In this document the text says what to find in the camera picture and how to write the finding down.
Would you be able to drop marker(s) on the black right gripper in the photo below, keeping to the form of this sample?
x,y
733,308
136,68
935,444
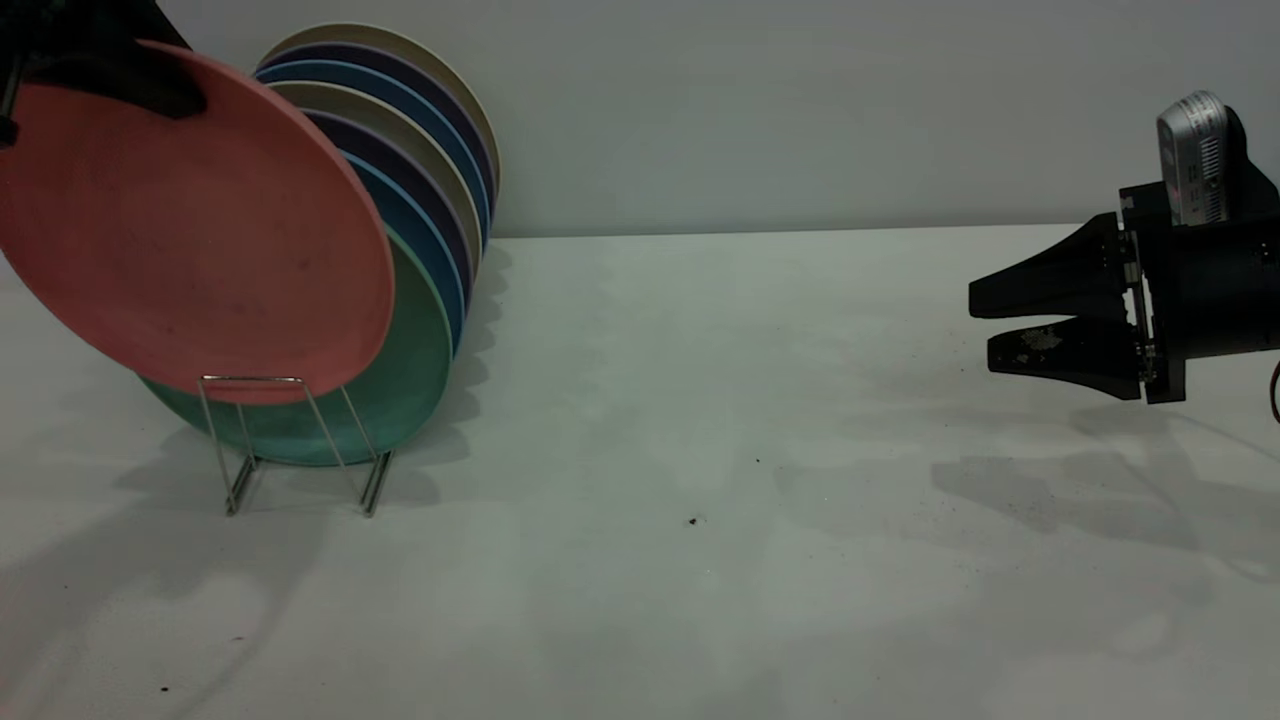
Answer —
x,y
1215,300

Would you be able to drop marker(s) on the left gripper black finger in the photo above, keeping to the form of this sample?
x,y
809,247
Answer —
x,y
80,20
120,80

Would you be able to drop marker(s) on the pink round plate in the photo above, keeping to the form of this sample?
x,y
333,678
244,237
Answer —
x,y
200,250

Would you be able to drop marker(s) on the light-rimmed blue plate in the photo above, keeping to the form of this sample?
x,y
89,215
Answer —
x,y
420,240
340,76

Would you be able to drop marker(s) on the beige round plate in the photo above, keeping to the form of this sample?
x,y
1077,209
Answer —
x,y
360,100
372,35

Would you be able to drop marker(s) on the dark purple plate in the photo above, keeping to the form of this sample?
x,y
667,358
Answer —
x,y
370,56
392,150

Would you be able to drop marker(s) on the green round plate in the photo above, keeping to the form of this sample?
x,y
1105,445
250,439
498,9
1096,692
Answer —
x,y
412,370

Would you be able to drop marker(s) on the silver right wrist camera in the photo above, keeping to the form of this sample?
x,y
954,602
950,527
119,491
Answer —
x,y
1195,160

